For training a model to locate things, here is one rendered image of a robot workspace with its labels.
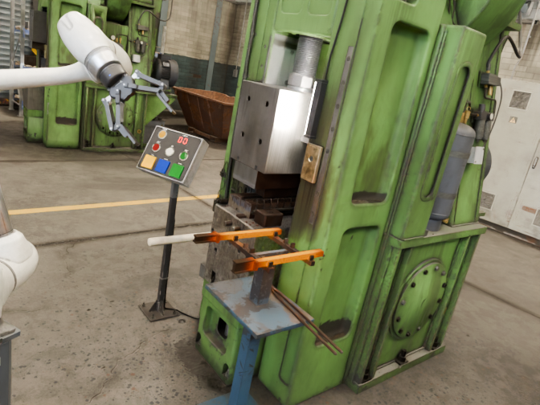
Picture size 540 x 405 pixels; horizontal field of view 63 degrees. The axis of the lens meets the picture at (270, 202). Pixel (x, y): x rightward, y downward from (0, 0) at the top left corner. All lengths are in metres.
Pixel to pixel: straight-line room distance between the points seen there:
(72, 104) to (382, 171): 5.33
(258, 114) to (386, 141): 0.63
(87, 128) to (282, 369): 5.18
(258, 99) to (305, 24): 0.40
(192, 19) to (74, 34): 10.00
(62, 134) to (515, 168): 6.37
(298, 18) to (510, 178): 5.28
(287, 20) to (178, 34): 8.96
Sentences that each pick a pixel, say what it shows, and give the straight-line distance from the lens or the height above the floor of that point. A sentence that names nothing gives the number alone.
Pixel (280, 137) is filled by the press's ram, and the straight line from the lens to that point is 2.10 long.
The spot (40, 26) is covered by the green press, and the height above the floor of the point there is 1.58.
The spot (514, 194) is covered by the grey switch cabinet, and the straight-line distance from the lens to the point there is 7.06.
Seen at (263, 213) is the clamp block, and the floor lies 0.98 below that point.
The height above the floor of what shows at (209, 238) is 0.97.
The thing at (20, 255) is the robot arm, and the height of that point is 0.83.
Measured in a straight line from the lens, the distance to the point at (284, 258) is 1.69.
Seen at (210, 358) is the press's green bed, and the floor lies 0.06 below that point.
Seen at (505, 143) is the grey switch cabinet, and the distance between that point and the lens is 7.08.
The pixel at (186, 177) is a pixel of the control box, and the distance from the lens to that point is 2.47.
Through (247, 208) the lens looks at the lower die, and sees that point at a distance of 2.21.
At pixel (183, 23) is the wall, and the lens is 11.24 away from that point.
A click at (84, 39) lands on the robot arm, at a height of 1.63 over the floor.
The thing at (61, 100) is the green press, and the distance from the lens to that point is 6.84.
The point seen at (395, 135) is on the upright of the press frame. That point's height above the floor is 1.45.
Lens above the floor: 1.66
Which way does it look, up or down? 17 degrees down
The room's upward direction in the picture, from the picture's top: 11 degrees clockwise
